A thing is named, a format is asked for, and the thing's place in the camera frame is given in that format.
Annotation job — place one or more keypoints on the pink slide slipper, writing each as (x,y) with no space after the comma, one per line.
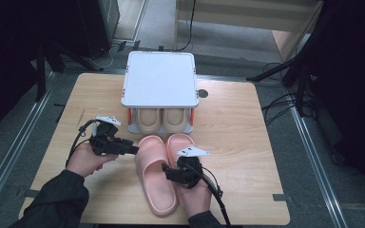
(155,177)
(179,145)

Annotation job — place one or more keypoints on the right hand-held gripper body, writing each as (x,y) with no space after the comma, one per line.
(190,169)

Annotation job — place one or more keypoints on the cream perforated clog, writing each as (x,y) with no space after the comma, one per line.
(175,119)
(148,119)

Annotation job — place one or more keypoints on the person's right hand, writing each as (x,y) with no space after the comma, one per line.
(195,198)

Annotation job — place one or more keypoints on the dark cabinet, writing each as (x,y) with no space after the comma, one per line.
(98,25)

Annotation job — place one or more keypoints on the black tripod stand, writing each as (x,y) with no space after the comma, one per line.
(299,79)
(40,72)

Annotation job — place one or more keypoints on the black round table grommet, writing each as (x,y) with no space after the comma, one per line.
(202,93)

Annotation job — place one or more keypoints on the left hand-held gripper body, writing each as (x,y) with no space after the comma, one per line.
(104,142)

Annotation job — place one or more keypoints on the light wooden furniture frame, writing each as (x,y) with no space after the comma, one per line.
(250,14)

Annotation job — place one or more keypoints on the aluminium floor rail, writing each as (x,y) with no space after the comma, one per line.
(318,171)
(15,148)

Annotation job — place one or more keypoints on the grey tape strip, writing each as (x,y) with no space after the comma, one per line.
(28,193)
(282,198)

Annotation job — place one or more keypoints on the white shoe rack orange posts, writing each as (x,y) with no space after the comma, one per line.
(160,82)

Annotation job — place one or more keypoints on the person's left hand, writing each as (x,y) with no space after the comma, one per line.
(85,160)

